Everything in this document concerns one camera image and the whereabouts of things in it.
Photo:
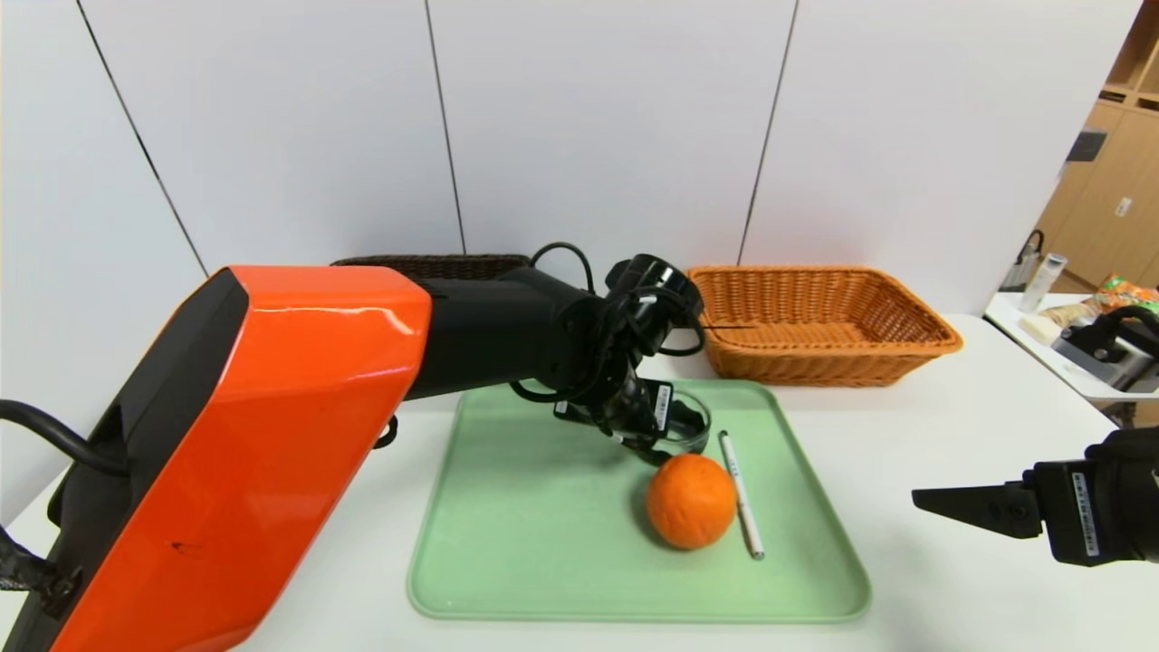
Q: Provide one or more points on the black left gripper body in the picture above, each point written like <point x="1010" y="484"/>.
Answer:
<point x="660" y="407"/>

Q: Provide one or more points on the wooden cabinet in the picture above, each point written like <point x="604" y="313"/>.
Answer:
<point x="1105" y="181"/>

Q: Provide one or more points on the white pen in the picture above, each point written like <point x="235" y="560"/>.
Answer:
<point x="741" y="493"/>

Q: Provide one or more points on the clear plastic bottle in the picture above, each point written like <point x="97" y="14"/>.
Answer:
<point x="1046" y="282"/>

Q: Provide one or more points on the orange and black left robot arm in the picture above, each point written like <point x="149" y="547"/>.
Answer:
<point x="272" y="407"/>

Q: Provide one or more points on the white block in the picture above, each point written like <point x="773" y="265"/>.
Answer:
<point x="1039" y="330"/>

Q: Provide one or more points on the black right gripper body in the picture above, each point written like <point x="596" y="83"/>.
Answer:
<point x="1077" y="513"/>

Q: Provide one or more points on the dark brown wicker basket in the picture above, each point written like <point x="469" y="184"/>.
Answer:
<point x="435" y="265"/>

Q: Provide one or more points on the white side table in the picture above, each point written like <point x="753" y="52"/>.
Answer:
<point x="1010" y="321"/>

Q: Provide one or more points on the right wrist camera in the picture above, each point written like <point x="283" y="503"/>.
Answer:
<point x="1114" y="349"/>

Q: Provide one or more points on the orange wicker basket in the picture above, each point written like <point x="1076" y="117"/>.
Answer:
<point x="815" y="317"/>

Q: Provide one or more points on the grey cabinet plaque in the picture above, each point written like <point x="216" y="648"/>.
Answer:
<point x="1086" y="147"/>

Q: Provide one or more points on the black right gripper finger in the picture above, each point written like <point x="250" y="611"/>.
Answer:
<point x="982" y="509"/>

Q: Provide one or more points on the orange fruit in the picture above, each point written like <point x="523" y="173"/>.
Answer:
<point x="691" y="501"/>

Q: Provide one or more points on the orange green snack packet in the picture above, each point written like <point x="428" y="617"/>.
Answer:
<point x="1127" y="294"/>

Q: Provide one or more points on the light green plastic tray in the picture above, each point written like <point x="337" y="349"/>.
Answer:
<point x="543" y="561"/>

